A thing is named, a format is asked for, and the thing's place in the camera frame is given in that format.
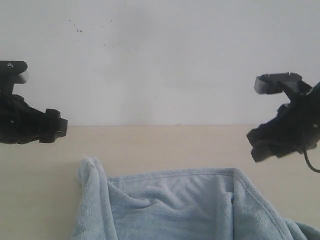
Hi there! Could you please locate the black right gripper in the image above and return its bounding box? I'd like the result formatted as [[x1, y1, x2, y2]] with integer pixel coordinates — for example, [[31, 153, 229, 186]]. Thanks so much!
[[246, 95, 320, 163]]

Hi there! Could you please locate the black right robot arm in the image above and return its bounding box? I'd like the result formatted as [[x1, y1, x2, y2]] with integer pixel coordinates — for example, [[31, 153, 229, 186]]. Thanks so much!
[[246, 83, 320, 163]]

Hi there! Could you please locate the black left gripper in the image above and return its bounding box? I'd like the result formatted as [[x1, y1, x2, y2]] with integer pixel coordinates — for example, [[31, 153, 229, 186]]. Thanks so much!
[[0, 93, 68, 145]]

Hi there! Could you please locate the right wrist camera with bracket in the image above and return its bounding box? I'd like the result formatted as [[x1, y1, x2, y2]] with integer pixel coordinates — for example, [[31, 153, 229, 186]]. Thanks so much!
[[254, 72, 313, 95]]

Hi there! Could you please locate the light blue fluffy towel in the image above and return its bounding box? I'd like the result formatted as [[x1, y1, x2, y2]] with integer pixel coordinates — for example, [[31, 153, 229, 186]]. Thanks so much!
[[71, 157, 320, 240]]

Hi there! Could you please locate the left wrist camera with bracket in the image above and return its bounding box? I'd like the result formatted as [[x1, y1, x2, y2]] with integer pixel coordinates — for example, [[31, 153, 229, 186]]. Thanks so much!
[[0, 60, 29, 96]]

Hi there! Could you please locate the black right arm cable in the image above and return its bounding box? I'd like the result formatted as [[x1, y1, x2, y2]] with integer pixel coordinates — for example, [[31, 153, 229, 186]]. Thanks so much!
[[297, 147, 320, 173]]

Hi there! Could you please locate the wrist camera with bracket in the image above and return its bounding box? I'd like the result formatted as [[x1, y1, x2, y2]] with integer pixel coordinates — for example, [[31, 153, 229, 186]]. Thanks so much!
[[0, 60, 29, 96], [254, 72, 313, 95]]

